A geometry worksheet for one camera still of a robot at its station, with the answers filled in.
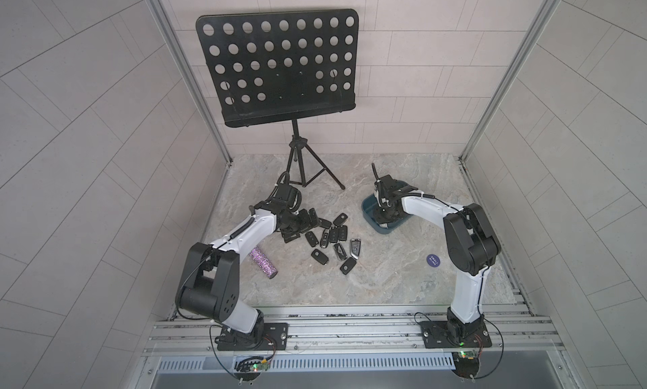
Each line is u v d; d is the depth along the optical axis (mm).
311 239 892
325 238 898
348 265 845
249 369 657
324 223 940
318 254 866
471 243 504
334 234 913
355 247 882
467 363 690
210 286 425
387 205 716
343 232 916
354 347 707
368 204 937
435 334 716
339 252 867
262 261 824
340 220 953
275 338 711
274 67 632
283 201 694
